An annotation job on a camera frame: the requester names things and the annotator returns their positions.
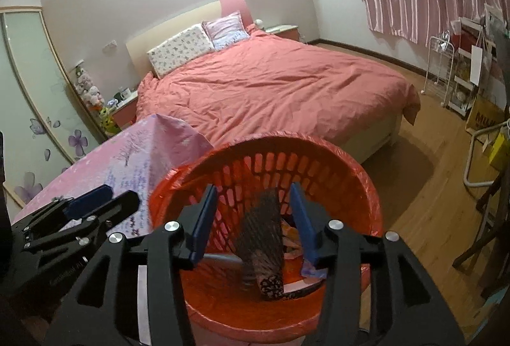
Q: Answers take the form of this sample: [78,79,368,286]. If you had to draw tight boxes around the white tube frame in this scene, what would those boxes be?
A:
[462,123,510,187]

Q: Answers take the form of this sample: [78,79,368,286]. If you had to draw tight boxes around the orange lattice basket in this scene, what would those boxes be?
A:
[149,132,384,344]

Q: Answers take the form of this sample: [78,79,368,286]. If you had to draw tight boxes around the cream and pink headboard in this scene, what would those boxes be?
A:
[125,0,256,78]

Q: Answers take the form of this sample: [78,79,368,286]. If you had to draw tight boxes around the yellow box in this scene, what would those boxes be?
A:
[488,127,510,171]

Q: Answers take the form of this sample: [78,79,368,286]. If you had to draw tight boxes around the yellow green plush toy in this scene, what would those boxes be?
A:
[98,107,120,133]

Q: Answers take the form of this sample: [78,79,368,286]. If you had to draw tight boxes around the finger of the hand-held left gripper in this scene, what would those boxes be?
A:
[11,184,114,243]
[23,190,141,253]

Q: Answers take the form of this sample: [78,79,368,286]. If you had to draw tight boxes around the dark wooden furniture legs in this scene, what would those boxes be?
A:
[452,155,510,291]

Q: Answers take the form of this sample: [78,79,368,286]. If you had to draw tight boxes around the red plastic laundry basket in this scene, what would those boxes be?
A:
[149,132,384,344]

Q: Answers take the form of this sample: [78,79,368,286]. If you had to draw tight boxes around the white floral pillow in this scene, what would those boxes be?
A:
[147,23,216,79]

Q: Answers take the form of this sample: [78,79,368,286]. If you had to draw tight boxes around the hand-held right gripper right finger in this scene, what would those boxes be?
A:
[289,183,465,346]

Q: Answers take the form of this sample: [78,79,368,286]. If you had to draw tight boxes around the column of stuffed toys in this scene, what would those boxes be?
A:
[74,65,106,108]

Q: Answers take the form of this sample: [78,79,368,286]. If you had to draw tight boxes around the bed with pink duvet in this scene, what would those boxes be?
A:
[135,27,422,165]

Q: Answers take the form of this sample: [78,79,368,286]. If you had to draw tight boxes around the pink striped pillow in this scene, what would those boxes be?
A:
[202,11,251,50]

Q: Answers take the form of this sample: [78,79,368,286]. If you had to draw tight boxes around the brown paper bag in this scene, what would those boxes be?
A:
[466,95,506,140]

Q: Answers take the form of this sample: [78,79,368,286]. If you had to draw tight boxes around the white bed frame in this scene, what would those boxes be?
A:
[351,117,403,165]

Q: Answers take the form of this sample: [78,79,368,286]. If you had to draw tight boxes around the black lace sock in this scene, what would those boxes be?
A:
[237,189,285,301]

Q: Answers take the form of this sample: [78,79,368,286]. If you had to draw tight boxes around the flower print glass wardrobe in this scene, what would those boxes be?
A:
[0,5,108,209]

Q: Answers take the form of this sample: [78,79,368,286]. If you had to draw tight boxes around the pink nightstand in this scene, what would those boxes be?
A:
[109,89,140,132]
[265,24,300,42]

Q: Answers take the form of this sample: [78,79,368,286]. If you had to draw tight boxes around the white wire rack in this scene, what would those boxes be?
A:
[423,29,455,108]

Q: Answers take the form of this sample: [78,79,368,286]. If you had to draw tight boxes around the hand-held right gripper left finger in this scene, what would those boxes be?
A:
[44,184,219,346]

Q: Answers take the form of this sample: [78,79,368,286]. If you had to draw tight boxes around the white shelf trolley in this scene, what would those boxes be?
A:
[448,17,497,119]

